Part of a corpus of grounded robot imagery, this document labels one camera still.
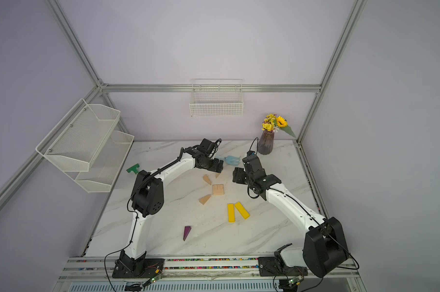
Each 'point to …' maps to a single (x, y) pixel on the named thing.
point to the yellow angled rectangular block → (240, 209)
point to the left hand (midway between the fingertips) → (214, 167)
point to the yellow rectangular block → (231, 213)
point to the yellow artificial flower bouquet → (273, 123)
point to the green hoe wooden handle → (133, 168)
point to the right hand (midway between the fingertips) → (241, 175)
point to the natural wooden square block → (218, 189)
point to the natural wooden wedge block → (204, 199)
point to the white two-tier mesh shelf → (85, 146)
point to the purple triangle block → (186, 232)
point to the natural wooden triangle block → (206, 179)
